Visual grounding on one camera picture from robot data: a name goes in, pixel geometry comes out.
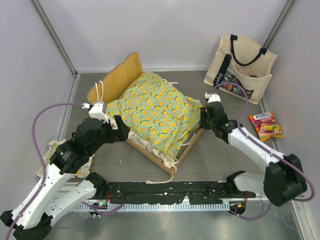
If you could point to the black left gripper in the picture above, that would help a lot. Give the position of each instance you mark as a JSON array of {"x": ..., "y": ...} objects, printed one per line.
[{"x": 121, "y": 133}]

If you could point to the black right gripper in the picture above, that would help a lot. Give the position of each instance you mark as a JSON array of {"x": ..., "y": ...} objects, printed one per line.
[{"x": 203, "y": 115}]

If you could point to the lemon print pet mattress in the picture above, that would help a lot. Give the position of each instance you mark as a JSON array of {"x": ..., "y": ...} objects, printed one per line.
[{"x": 162, "y": 120}]

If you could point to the wooden pet bed frame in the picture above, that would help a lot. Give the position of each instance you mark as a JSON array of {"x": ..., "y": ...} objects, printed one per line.
[{"x": 117, "y": 81}]

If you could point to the small lemon print pillow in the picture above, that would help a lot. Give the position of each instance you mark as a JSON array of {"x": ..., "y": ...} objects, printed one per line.
[{"x": 70, "y": 157}]

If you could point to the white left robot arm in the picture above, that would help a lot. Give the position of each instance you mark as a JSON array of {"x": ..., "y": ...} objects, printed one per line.
[{"x": 34, "y": 218}]

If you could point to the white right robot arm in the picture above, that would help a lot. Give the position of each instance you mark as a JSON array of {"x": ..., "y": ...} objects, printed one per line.
[{"x": 282, "y": 179}]

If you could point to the Fox's candy packet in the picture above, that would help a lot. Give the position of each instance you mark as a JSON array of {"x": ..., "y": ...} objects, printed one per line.
[{"x": 266, "y": 126}]

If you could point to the beige canvas tote bag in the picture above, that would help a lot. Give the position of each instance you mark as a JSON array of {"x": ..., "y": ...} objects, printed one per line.
[{"x": 241, "y": 67}]

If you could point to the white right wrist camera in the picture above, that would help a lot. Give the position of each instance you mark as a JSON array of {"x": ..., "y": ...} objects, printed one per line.
[{"x": 212, "y": 97}]

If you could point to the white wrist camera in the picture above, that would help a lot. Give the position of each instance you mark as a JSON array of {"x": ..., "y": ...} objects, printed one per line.
[
  {"x": 97, "y": 110},
  {"x": 212, "y": 97}
]

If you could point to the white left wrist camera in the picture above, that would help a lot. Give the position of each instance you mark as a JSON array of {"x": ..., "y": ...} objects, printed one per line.
[{"x": 97, "y": 110}]

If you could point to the aluminium rail with cable duct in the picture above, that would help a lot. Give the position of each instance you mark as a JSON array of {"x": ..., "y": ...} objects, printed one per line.
[{"x": 162, "y": 206}]

